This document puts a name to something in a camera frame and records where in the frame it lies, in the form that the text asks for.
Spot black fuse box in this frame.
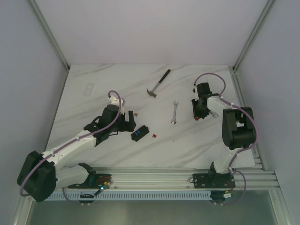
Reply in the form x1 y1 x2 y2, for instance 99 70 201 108
131 125 150 142

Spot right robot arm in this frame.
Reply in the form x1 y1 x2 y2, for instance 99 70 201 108
192 82 257 189

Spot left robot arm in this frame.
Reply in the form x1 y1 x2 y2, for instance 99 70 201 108
17 104 136 202

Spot clear plastic fuse box cover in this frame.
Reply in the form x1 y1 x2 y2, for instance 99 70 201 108
83 83 95 97

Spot small chrome open-end wrench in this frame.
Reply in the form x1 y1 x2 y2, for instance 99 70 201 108
171 101 179 125

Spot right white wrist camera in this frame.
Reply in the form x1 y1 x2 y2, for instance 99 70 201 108
193 84 198 99

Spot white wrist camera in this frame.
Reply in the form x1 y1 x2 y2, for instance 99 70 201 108
193 84 198 99
109 95 126 114

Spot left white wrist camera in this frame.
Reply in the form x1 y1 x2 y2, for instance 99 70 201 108
109 95 126 114

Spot claw hammer black handle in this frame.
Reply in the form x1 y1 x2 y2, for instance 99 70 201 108
147 69 171 98

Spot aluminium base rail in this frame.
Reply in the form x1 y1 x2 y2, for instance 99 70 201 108
67 166 279 190

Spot white slotted cable duct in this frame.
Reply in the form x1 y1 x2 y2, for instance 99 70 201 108
47 190 211 201

